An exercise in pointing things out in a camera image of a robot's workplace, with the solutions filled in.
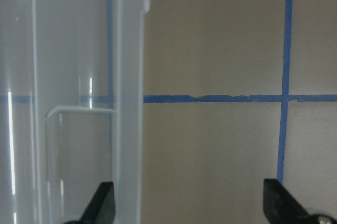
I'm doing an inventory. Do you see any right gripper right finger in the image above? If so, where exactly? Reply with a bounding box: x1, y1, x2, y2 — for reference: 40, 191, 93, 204
263, 179, 316, 224

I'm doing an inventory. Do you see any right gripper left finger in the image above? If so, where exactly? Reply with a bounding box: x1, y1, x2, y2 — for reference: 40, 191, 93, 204
80, 181, 116, 224

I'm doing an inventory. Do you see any clear plastic box lid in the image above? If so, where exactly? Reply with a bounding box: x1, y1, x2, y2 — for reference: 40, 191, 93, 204
1, 0, 150, 223

